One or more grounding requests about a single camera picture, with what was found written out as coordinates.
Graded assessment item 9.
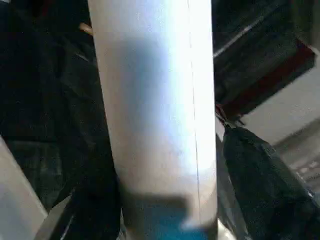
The black work mat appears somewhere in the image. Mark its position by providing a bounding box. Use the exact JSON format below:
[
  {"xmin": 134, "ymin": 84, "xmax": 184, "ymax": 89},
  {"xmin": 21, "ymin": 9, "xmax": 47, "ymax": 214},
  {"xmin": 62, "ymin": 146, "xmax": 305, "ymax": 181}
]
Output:
[{"xmin": 0, "ymin": 50, "xmax": 121, "ymax": 216}]

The dark panel with red edge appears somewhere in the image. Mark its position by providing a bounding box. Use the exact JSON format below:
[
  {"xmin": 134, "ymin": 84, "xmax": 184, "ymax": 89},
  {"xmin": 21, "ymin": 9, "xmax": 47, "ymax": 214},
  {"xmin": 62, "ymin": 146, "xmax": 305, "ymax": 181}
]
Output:
[{"xmin": 212, "ymin": 0, "xmax": 320, "ymax": 121}]

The white plastic table leg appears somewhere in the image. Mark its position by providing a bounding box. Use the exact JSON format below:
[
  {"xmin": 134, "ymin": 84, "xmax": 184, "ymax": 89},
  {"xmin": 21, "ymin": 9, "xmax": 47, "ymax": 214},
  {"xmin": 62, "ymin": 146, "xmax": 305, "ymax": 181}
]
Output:
[{"xmin": 87, "ymin": 0, "xmax": 219, "ymax": 240}]

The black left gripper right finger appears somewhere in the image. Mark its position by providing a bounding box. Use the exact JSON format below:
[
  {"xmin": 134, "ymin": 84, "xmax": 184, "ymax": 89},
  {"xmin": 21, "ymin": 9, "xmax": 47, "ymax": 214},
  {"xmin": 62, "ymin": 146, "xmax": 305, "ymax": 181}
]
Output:
[{"xmin": 217, "ymin": 126, "xmax": 320, "ymax": 240}]

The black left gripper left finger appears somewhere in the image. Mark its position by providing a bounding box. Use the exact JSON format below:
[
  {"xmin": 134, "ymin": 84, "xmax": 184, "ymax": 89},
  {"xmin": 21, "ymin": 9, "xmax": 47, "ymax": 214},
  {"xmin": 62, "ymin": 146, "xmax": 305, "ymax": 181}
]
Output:
[{"xmin": 50, "ymin": 170, "xmax": 124, "ymax": 240}]

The black furniture with yellow label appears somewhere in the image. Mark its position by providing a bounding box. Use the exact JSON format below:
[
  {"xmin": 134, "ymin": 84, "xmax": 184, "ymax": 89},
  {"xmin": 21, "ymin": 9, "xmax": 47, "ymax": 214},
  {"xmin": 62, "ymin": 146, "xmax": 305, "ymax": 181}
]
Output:
[{"xmin": 0, "ymin": 0, "xmax": 96, "ymax": 61}]

